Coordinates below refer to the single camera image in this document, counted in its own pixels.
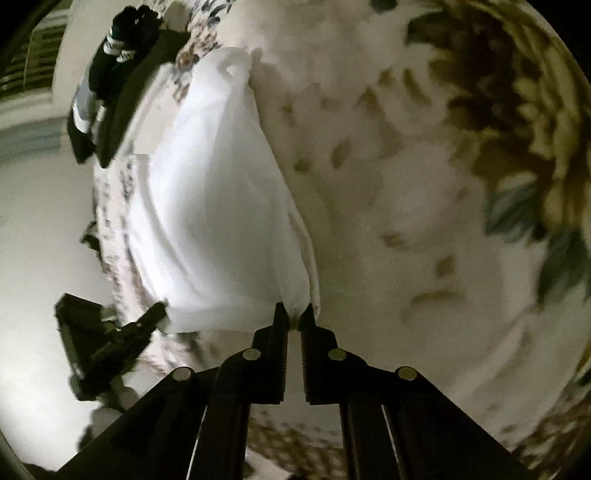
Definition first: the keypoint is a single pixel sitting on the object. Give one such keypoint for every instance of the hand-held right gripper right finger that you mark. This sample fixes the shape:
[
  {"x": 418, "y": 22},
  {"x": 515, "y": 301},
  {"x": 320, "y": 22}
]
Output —
[{"x": 308, "y": 337}]

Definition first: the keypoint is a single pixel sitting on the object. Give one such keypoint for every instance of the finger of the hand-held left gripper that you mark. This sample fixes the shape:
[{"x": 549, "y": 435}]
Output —
[{"x": 147, "y": 319}]

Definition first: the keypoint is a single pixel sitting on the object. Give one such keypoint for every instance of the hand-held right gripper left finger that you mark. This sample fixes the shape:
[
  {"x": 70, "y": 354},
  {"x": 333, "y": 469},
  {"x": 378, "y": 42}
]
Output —
[{"x": 278, "y": 337}]

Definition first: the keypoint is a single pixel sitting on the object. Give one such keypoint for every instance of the white t-shirt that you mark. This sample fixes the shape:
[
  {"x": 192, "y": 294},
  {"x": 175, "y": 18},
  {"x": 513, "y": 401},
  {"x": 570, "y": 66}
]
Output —
[{"x": 212, "y": 207}]

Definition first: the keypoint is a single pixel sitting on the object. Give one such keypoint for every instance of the floral bedsheet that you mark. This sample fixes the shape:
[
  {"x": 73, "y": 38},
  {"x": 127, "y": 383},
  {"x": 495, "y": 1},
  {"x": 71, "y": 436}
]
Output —
[{"x": 392, "y": 184}]

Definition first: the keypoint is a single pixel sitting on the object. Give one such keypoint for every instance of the folded dark garment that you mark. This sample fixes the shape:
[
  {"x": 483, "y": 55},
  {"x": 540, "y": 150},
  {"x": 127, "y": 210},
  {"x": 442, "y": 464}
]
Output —
[{"x": 136, "y": 92}]

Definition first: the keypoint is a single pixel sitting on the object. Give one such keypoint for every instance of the folded black grey striped sweater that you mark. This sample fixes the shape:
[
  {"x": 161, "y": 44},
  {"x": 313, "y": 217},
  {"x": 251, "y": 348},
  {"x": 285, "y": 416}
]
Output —
[{"x": 104, "y": 69}]

